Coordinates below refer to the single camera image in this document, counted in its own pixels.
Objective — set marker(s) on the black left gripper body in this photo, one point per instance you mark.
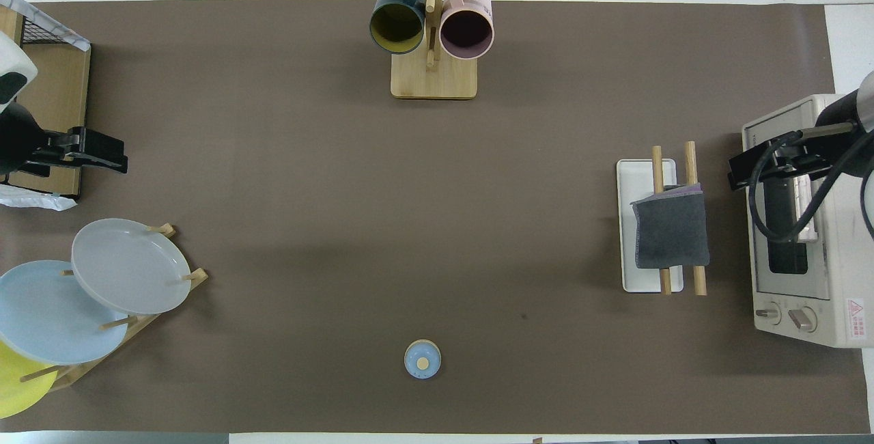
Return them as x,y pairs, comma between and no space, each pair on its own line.
13,140

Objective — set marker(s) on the wooden plate rack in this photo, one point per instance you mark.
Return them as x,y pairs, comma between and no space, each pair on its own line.
80,370

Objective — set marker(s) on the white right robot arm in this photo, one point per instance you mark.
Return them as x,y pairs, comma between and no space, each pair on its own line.
868,99

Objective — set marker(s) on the cream toaster oven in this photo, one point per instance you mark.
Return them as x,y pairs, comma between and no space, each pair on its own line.
843,273

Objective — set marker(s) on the white plastic bag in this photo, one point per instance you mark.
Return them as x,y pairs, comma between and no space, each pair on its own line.
34,199

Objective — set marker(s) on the light blue plate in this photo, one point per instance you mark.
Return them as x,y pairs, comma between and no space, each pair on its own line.
41,321

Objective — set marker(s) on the brown table mat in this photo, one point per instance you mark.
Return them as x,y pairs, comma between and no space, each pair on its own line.
410,225

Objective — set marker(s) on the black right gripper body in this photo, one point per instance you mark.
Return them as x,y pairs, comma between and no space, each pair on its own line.
836,116

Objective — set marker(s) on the wooden shelf with marble panel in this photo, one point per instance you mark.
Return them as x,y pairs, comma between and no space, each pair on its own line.
58,89

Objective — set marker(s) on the grey plate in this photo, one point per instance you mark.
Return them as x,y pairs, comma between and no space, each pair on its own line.
130,266

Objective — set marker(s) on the wooden mug tree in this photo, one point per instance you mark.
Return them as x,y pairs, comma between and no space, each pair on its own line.
433,82

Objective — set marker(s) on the dark teal mug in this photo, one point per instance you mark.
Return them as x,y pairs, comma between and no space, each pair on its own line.
396,29

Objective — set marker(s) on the pink mug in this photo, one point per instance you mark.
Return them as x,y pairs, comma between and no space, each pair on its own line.
466,33

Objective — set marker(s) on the white towel rack wooden bars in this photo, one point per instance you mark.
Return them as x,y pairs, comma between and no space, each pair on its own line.
628,225

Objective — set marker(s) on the yellow plate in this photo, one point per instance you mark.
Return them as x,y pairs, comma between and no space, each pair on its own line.
17,389

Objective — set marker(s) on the purple and grey towel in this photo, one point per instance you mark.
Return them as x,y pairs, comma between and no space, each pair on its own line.
672,232

